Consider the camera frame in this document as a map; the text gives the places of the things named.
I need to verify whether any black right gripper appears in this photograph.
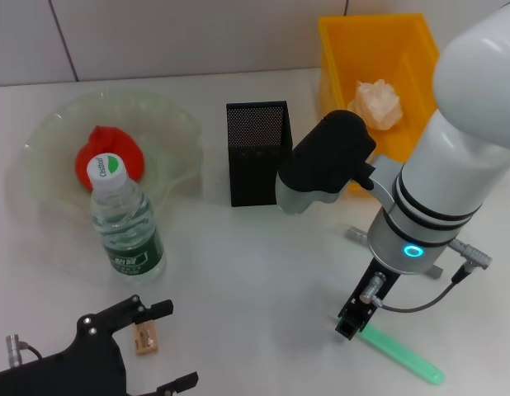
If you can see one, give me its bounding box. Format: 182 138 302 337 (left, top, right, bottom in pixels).
336 262 399 342

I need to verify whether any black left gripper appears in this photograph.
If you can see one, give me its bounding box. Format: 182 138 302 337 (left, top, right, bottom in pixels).
0 295 199 396

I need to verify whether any tan eraser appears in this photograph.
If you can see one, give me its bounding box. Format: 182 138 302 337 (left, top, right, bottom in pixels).
133 322 159 356

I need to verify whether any mint green pen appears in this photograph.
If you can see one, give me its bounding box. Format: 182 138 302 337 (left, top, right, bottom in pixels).
328 315 445 387

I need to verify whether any clear green-label water bottle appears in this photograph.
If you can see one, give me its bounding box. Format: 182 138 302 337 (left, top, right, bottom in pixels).
86 152 166 284

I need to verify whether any white paper ball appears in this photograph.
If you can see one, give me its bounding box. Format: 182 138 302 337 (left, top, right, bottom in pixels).
347 78 404 131

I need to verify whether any grey glitter pen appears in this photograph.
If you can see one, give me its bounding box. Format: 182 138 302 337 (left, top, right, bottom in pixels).
345 225 444 280

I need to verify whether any black mesh pen holder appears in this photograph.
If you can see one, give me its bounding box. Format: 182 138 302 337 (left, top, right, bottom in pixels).
225 100 295 208

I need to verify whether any translucent green glass fruit plate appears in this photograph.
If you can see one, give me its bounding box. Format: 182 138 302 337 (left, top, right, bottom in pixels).
9 89 203 273

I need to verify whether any yellow plastic bin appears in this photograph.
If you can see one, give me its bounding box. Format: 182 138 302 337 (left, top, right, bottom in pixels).
318 12 441 195

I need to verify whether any thin right wrist cable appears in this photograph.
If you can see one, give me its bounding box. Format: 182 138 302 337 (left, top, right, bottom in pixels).
360 238 493 313

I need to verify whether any thin wrist cable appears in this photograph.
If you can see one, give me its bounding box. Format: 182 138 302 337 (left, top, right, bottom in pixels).
6 334 44 364
360 238 493 313

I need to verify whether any thin left wrist cable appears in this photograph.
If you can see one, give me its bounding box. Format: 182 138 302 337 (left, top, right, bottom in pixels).
6 334 44 364

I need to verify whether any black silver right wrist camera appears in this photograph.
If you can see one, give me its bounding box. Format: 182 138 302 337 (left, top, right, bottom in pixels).
276 109 404 215

